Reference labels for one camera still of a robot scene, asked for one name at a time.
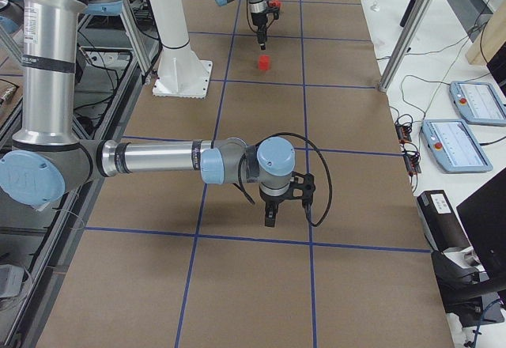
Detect red cube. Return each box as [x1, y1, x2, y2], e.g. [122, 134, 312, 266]
[257, 55, 271, 72]

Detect black box with label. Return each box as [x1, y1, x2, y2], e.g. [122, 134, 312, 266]
[417, 190, 470, 252]

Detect near teach pendant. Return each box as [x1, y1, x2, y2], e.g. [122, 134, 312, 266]
[421, 119, 493, 173]

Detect teach pendant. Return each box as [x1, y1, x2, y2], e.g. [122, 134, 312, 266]
[450, 81, 505, 127]
[421, 119, 493, 173]

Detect far teach pendant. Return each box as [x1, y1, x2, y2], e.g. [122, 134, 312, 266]
[450, 81, 505, 127]

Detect red black far camera mount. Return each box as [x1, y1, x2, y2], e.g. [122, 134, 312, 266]
[267, 0, 281, 21]

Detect black camera cable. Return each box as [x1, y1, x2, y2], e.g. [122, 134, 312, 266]
[232, 131, 332, 228]

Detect white pedestal column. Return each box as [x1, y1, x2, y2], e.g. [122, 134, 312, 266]
[150, 0, 213, 99]

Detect aluminium frame post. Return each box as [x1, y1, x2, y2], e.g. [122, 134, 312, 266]
[378, 0, 432, 93]

